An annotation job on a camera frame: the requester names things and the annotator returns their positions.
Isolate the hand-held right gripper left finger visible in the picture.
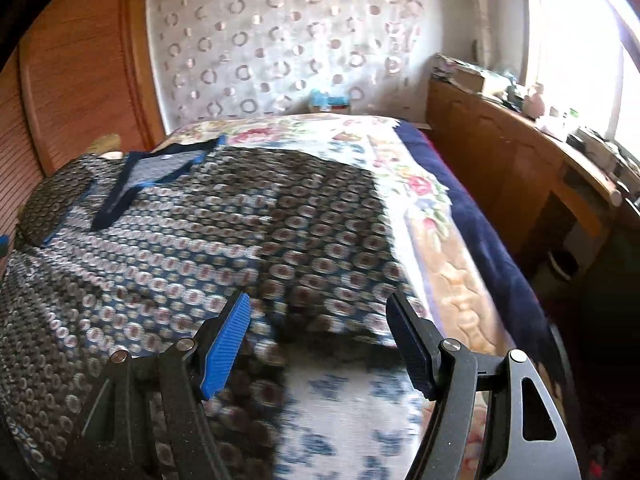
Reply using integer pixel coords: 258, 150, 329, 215
65, 291, 251, 480

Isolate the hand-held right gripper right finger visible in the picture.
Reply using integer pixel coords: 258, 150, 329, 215
385, 291, 584, 480

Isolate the dark blue circle-print shirt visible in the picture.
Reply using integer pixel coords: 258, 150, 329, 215
0, 135, 426, 480

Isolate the navy blue blanket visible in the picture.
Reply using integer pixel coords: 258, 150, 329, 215
395, 120, 576, 411

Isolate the wooden side cabinet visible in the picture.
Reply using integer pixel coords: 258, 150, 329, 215
425, 77, 640, 281

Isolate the bed with floral sheet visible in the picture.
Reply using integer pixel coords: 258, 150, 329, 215
150, 112, 531, 480

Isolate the olive and white pillow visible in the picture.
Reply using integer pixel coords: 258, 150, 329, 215
87, 133, 126, 159

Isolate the blue toy box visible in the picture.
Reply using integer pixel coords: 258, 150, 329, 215
307, 89, 352, 114

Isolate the cardboard box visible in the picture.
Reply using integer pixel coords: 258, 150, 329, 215
450, 67, 501, 96

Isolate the pink figurine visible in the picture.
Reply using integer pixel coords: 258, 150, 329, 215
522, 82, 549, 121

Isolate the sheer circle-pattern curtain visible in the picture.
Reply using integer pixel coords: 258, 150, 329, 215
145, 0, 476, 131

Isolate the wooden headboard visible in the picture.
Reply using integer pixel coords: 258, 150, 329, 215
0, 0, 167, 271

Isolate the white lace window curtain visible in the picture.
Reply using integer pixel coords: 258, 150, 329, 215
470, 0, 532, 86

